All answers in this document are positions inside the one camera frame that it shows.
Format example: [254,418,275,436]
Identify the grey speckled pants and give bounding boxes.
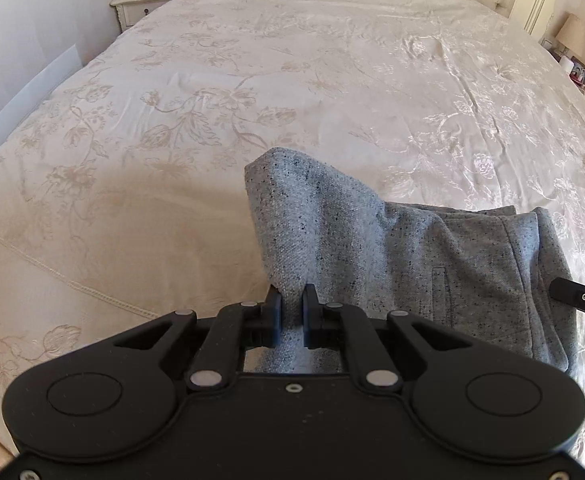
[245,148,578,374]

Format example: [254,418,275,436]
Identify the cream floral bedspread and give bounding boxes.
[0,0,585,468]

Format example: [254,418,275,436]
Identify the beige table lamp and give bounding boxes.
[555,13,585,75]

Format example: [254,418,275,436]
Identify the small picture frame right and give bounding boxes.
[569,61,585,89]

